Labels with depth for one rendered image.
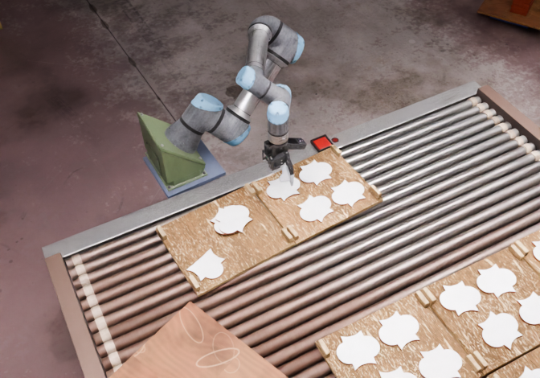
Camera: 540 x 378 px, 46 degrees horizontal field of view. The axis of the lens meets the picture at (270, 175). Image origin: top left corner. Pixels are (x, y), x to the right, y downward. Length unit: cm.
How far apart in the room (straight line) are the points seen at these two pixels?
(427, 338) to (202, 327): 74
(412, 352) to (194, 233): 90
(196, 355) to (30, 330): 159
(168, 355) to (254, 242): 58
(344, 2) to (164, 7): 147
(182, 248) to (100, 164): 180
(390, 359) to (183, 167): 111
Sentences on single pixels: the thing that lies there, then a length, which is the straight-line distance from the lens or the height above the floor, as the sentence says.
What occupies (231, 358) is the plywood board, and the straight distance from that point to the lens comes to 202.
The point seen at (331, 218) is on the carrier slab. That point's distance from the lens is 245.
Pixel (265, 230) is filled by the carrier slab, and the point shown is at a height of 94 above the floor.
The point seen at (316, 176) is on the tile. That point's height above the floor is 94.
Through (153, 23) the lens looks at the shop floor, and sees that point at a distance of 522.
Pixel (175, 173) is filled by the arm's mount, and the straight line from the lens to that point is 261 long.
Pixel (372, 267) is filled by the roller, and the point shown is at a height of 92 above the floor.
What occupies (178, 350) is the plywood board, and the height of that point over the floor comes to 104.
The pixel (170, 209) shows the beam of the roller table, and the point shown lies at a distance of 254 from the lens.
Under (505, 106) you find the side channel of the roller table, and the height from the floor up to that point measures 95.
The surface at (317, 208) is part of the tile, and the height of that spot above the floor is 94.
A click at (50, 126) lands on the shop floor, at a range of 446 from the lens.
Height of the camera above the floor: 284
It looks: 47 degrees down
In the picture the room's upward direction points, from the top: 1 degrees counter-clockwise
